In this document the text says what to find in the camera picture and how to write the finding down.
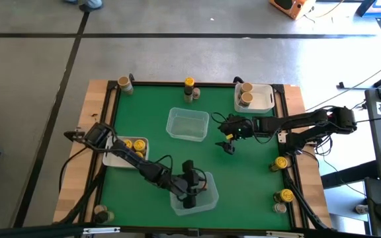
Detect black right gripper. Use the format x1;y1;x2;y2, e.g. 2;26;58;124
214;114;257;156

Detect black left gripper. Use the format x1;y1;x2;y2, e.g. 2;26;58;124
177;171;208;210

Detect clear plastic bin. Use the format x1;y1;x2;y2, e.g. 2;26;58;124
169;171;220;217
165;106;210;143

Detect green table mat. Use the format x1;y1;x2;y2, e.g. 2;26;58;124
99;85;292;231

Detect white plastic bin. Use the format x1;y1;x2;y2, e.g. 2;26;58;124
102;136;150;169
233;82;276;114

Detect dark green spice jar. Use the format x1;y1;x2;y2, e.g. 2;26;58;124
94;211;115;224

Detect black floor beam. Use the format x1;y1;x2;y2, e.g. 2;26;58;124
321;161;376;189

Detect black floor stand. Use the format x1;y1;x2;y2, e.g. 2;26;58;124
336;64;381;92

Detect orange box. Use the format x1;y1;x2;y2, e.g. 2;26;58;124
269;0;317;20

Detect person's shoe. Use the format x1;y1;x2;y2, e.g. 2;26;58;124
61;0;105;13

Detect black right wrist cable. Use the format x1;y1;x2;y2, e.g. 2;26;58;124
210;111;231;125

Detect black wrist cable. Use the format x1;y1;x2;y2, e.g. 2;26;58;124
153;154;175;173
210;111;231;125

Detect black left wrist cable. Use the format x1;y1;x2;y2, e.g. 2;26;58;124
153;154;175;173

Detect black table frame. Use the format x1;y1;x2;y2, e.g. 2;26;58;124
79;79;314;237

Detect silver metal bracket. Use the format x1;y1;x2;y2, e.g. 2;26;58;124
265;230;306;238
83;227;121;235

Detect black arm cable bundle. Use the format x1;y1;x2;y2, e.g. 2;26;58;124
53;145;107;225
284;165;333;231

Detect long thin floor cable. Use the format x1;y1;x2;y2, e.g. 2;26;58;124
305;52;381;112

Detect black floor cable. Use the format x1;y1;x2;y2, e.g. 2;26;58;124
355;114;381;125

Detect blue black equipment frame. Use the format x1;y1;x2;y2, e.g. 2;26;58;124
355;0;381;19

